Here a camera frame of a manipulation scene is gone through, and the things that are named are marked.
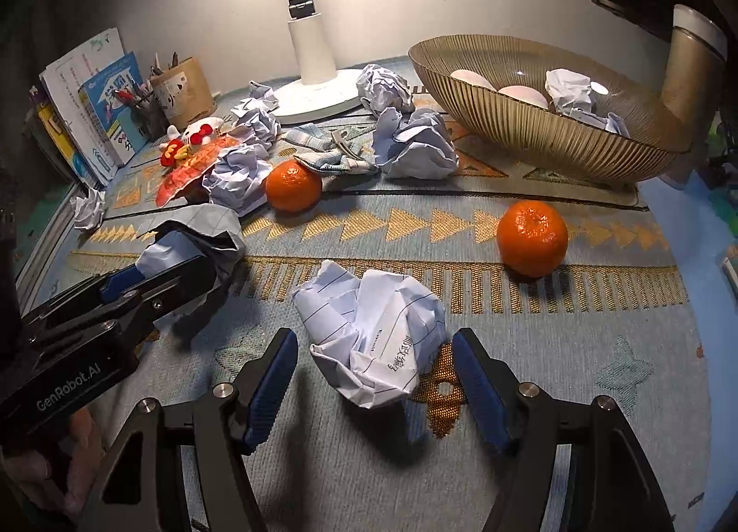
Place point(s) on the lined paper ball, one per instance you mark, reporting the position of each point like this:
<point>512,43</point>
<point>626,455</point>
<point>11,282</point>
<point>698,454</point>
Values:
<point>369,330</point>
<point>190,226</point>
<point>568,91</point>
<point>380,88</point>
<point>262,96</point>
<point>236,180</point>
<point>599,119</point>
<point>256,127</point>
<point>89,209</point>
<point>412,142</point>

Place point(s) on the orange mandarin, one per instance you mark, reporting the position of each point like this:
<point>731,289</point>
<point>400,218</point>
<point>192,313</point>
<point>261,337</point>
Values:
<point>531,238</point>
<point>293,186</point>

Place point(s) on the yellow book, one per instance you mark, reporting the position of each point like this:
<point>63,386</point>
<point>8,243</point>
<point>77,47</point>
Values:
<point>55,131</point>

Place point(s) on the gold thermos bottle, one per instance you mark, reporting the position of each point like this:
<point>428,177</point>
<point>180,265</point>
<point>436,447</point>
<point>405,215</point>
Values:
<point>686,70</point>

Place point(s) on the plaid hair bow clip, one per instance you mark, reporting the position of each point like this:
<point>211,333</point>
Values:
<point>323,154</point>

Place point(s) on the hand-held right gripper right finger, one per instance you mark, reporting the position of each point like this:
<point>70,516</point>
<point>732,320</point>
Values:
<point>481,393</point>

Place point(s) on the pale pink peach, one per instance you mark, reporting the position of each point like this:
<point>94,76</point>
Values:
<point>522,96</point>
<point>471,79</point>

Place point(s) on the patterned woven table mat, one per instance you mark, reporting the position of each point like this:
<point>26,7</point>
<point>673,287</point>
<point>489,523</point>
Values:
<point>403,255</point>

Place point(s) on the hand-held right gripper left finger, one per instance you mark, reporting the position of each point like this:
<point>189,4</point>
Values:
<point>271,390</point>

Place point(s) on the brown paper pen holder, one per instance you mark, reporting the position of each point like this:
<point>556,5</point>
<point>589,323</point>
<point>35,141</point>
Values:
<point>181,91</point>

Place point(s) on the white booklet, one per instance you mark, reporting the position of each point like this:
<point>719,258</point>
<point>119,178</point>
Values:
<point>86,62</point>

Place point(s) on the brown wicker basket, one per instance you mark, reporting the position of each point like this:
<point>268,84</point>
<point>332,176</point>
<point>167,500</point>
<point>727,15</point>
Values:
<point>519,134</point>

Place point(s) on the white cat plush toy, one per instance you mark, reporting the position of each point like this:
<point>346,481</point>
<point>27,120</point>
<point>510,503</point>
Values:
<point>199,133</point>

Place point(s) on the blue book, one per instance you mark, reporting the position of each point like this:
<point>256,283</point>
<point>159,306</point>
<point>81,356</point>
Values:
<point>112,105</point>

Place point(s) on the black mesh pen holder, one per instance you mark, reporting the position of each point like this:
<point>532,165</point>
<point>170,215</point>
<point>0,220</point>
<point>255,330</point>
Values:
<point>147,118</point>

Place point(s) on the person's left hand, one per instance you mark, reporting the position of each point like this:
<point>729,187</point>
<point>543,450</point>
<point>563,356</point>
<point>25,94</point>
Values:
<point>26,465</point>

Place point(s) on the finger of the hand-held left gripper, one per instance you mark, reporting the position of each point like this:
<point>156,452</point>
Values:
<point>121,283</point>
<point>173,292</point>

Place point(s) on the small red yellow plush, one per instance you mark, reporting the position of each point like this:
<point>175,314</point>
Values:
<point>173,153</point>

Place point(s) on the white desk lamp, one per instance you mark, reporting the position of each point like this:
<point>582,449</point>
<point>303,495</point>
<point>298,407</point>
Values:
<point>311,47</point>

